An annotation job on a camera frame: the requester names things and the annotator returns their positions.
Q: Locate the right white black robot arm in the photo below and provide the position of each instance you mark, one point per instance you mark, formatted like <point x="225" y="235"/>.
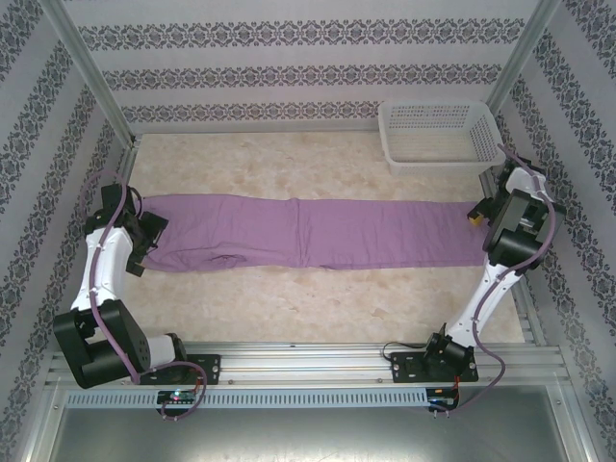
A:
<point x="498" y="284"/>

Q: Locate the left controller circuit board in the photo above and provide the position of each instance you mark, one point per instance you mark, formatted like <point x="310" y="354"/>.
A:
<point x="177" y="396"/>

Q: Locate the white plastic mesh basket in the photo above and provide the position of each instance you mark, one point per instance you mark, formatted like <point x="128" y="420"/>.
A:
<point x="440" y="137"/>

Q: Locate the controller circuit board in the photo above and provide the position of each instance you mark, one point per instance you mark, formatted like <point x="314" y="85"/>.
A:
<point x="177" y="396"/>
<point x="442" y="397"/>

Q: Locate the aluminium frame post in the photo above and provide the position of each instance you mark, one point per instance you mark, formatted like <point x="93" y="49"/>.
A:
<point x="91" y="72"/>
<point x="524" y="53"/>

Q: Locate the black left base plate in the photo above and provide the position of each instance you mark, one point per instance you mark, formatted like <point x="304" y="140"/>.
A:
<point x="202" y="368"/>

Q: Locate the right controller circuit board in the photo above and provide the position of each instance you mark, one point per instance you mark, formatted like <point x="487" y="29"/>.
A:
<point x="442" y="397"/>

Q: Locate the purple long pants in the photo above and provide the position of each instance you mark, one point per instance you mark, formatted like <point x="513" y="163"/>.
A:
<point x="308" y="233"/>

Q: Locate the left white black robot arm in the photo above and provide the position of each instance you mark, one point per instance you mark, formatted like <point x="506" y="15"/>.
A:
<point x="103" y="269"/>

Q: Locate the aluminium mounting rail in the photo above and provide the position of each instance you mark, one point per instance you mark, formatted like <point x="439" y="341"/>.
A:
<point x="303" y="361"/>

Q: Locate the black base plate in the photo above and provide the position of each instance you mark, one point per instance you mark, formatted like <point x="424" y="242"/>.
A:
<point x="202" y="368"/>
<point x="409" y="366"/>

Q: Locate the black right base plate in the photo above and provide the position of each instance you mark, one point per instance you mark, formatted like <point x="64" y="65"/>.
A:
<point x="409" y="366"/>

